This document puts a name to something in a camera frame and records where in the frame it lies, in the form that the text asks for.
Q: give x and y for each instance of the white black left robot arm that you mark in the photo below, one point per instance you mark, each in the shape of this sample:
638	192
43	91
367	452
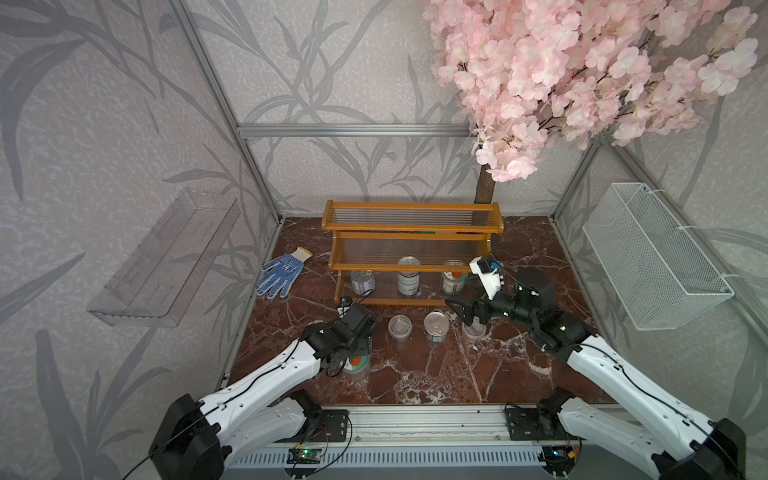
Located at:
200	439

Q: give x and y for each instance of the clear acrylic wall shelf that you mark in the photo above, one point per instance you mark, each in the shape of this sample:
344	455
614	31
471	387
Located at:
157	283

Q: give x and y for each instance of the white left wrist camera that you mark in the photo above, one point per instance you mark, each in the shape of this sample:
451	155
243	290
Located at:
345	305

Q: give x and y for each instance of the tin can purple label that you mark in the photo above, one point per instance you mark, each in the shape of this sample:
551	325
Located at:
363	282

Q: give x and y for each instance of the clear seed jar shelf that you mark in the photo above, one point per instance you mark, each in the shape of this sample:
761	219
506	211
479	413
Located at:
474	332

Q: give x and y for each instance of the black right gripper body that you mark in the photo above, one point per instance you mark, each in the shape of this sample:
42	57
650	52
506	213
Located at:
505	305

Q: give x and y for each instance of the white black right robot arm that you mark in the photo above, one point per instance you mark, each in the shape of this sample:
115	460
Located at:
667	440

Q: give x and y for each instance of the pink blossom tree crown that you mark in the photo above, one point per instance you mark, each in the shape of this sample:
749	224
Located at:
530	71

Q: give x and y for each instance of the green circuit board left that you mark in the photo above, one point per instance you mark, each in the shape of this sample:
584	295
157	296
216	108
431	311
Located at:
305	456

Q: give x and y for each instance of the orange wooden three-tier shelf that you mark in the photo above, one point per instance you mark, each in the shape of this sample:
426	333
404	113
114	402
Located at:
376	235

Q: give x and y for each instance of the clear seed jar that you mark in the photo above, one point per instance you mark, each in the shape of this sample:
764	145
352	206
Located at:
400	327

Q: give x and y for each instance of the jar with red green lid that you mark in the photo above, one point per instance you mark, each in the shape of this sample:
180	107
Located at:
358	364

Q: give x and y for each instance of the aluminium frame post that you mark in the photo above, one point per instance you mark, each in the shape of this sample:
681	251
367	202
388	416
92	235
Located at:
183	18
580	172

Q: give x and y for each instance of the aluminium frame post right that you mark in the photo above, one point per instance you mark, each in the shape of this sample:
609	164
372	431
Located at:
580	172

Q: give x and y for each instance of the silver tin can green label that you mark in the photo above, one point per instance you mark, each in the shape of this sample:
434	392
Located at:
436	327

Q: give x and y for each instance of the blue white work glove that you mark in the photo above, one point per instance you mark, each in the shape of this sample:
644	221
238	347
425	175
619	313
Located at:
281	272

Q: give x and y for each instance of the brown tree trunk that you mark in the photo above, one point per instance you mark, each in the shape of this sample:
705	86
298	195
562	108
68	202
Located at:
485	187

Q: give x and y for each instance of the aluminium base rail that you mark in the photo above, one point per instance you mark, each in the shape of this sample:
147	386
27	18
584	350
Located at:
414	423

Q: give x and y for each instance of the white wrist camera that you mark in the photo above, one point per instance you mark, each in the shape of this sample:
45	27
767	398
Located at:
490	273
345	305

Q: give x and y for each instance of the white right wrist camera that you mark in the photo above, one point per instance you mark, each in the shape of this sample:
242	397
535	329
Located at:
490	273

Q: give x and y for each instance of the aluminium frame post left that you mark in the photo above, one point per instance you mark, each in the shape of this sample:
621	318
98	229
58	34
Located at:
183	18

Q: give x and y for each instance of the circuit board right with wires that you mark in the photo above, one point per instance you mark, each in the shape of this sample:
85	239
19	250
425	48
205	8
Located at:
559	461

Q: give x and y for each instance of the aluminium horizontal back bar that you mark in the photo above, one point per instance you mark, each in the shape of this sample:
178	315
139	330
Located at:
353	130

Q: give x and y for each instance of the jar red green label bottom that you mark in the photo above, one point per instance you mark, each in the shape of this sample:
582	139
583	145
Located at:
453	278

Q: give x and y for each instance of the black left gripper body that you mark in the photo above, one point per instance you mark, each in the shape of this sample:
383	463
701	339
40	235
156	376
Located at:
361	346

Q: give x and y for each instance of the white wire mesh basket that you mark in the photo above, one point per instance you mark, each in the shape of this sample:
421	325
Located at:
661	275

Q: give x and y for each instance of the tall can green white label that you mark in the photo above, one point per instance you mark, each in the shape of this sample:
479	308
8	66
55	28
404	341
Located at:
408	280

